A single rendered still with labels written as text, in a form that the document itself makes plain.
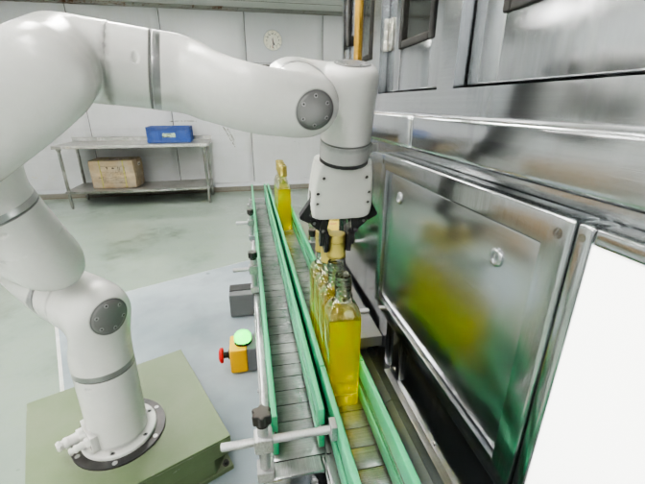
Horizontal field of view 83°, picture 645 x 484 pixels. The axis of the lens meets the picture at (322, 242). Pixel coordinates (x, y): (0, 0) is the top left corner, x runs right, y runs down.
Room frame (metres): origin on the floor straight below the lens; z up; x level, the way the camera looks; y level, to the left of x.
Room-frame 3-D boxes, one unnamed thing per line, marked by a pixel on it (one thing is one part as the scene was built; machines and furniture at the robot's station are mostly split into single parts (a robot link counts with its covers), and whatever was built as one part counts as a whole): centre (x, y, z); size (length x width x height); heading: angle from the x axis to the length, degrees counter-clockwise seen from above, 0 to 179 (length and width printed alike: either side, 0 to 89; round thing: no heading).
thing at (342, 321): (0.56, -0.04, 0.99); 0.06 x 0.06 x 0.21; 11
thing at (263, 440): (0.40, 0.06, 0.95); 0.17 x 0.03 x 0.12; 101
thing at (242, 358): (0.81, 0.21, 0.79); 0.07 x 0.07 x 0.07; 11
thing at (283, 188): (1.58, 0.17, 1.02); 0.06 x 0.06 x 0.28; 11
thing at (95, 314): (0.51, 0.38, 1.08); 0.13 x 0.10 x 0.16; 60
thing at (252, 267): (0.98, 0.23, 0.94); 0.07 x 0.04 x 0.13; 101
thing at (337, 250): (0.61, -0.02, 1.17); 0.04 x 0.04 x 0.04
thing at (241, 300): (1.08, 0.27, 0.79); 0.08 x 0.08 x 0.08; 11
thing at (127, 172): (5.47, 3.05, 0.45); 0.62 x 0.44 x 0.40; 96
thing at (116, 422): (0.50, 0.38, 0.92); 0.16 x 0.13 x 0.15; 137
